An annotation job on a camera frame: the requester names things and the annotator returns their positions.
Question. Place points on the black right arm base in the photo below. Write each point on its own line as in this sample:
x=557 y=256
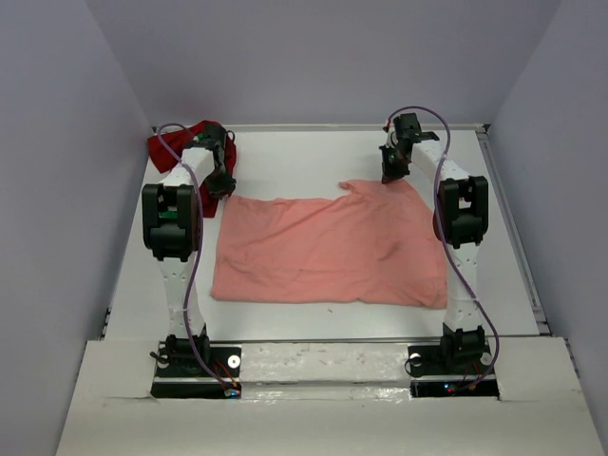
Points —
x=431 y=378

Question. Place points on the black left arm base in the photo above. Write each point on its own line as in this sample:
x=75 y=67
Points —
x=190 y=381

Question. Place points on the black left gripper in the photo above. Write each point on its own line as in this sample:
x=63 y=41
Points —
x=227 y=184

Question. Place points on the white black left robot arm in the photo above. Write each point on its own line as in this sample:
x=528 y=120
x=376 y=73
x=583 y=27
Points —
x=172 y=230

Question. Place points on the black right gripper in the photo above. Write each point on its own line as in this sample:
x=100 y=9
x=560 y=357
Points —
x=389 y=174

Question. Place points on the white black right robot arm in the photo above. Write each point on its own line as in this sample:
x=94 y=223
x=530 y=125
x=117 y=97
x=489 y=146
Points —
x=460 y=222

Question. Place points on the dark red t shirt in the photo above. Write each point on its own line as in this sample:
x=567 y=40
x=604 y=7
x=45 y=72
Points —
x=172 y=152

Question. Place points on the pink t shirt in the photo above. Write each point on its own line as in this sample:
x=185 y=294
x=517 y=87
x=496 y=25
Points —
x=374 y=245

